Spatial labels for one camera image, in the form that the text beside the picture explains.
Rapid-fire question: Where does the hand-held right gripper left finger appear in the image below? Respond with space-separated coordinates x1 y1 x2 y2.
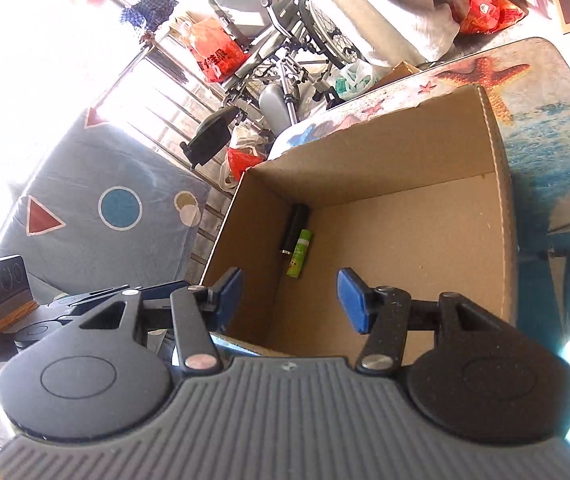
79 266 244 376

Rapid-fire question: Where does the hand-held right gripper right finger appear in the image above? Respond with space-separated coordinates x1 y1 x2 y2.
336 267 508 375

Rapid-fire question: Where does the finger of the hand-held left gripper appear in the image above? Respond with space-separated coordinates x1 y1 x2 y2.
51 284 189 311

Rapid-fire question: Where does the blue cushion with shapes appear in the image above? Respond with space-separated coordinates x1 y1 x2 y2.
0 107 211 306

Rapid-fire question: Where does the green cosmetic tube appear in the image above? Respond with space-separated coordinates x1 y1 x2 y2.
285 229 314 279

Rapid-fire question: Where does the black cosmetic tube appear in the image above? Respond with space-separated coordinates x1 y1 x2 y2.
278 203 308 255

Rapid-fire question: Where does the small red plastic bag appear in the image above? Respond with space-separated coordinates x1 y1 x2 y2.
217 125 273 191

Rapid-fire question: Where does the metal window railing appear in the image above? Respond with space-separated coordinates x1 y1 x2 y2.
130 25 266 211

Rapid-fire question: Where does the white green plastic bag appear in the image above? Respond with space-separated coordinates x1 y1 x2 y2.
332 59 391 101

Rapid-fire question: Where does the small flat cardboard box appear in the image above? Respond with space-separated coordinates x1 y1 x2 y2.
372 61 421 91

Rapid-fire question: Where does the red printed plastic bag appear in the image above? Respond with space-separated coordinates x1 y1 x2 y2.
182 17 246 83

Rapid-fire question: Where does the folded wheelchair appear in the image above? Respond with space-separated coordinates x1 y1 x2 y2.
180 0 366 171

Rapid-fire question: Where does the blue checked cloth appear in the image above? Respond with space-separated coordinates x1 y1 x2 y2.
120 0 186 33

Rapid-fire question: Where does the red orange snack bag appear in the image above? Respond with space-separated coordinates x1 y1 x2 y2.
448 0 526 36

